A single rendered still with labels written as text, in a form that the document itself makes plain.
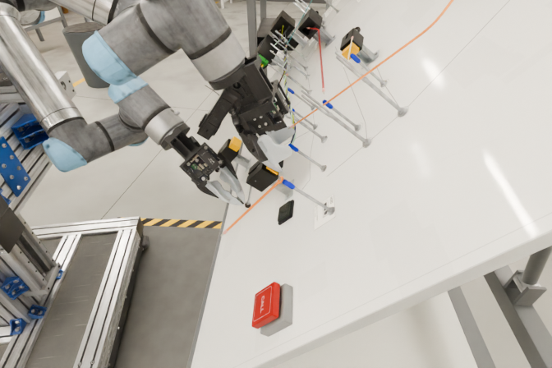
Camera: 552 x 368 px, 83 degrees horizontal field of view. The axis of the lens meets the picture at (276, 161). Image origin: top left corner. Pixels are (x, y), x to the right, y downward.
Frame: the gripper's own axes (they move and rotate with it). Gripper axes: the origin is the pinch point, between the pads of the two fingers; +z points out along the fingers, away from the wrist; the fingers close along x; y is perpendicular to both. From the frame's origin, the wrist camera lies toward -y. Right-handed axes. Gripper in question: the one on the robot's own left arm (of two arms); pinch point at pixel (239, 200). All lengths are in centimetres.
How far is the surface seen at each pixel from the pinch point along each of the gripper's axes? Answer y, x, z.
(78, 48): -279, -14, -210
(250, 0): -53, 59, -50
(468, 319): 3, 18, 59
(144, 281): -110, -69, 4
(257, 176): 10.4, 5.9, -1.6
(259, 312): 25.6, -8.5, 11.3
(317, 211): 19.8, 8.2, 9.1
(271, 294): 26.0, -5.6, 10.7
